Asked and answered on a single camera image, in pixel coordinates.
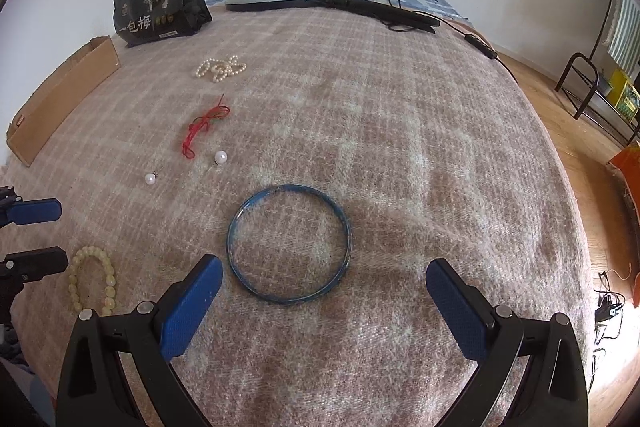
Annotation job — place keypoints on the pink plaid blanket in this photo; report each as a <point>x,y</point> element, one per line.
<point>400,132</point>

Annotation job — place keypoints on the cardboard box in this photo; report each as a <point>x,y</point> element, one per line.
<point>65,92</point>

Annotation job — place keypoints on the yellow boxes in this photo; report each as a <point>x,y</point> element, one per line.
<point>629,99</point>

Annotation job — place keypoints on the pearl earring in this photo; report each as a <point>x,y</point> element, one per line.
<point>151,179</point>
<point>220,157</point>

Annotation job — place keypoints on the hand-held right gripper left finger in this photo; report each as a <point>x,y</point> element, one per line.
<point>192,307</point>

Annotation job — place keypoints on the blue bangle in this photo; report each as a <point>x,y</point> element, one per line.
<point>345,252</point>

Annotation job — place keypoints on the black metal rack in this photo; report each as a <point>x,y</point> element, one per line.
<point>582,79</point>

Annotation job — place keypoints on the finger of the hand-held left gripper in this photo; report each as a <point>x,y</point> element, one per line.
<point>35,212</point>
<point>40,263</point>

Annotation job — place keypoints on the striped curtain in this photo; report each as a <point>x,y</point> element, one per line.
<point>625,32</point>

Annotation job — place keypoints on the black snack bag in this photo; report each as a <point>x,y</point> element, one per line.
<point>150,12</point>

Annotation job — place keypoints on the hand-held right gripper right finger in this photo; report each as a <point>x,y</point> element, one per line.
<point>452,307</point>

